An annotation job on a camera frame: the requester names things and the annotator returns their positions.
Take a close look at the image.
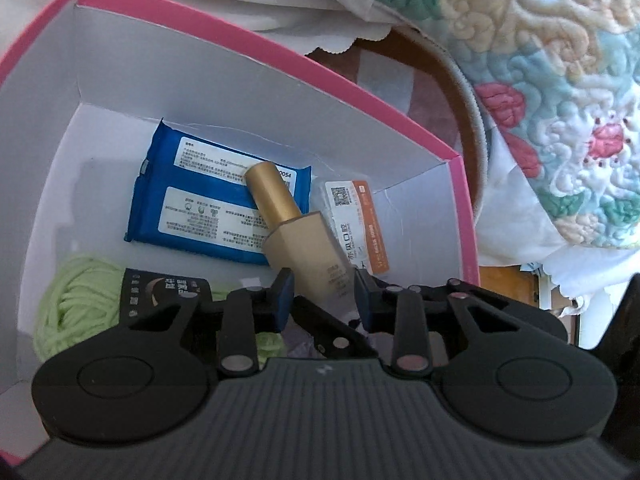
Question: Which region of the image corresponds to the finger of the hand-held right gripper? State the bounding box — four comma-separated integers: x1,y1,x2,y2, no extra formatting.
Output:
292,296,379,360
447,278,569,346

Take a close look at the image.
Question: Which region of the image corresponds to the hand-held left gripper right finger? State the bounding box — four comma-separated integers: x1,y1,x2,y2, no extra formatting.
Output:
353,269,533,380

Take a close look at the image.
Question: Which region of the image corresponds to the pink cardboard box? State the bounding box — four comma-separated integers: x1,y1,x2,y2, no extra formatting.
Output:
0,0,482,466

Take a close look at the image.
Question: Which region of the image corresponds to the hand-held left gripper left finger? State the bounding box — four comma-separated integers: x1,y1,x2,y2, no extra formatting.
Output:
122,267,296,380

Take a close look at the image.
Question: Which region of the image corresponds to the orange and white card packet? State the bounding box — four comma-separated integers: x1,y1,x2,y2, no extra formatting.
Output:
310,178,389,279

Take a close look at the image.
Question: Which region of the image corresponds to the purple plush toy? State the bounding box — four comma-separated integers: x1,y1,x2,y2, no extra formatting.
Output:
280,327,326,359

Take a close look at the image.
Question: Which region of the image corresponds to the floral quilt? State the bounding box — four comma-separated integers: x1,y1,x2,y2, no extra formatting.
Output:
305,0,640,252

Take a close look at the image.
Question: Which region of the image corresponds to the gold cosmetic bottle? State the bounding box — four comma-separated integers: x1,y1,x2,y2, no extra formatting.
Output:
243,160,362,322

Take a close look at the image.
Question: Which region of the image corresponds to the blue wet wipes packet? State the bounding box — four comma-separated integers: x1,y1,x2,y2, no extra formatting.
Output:
122,119,314,267

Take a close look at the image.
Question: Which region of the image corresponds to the green yarn skein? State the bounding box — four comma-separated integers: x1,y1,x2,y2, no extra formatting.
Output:
32,254,287,362

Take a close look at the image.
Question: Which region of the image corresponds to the round glass-top table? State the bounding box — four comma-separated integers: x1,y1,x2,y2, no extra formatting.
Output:
305,25,489,227

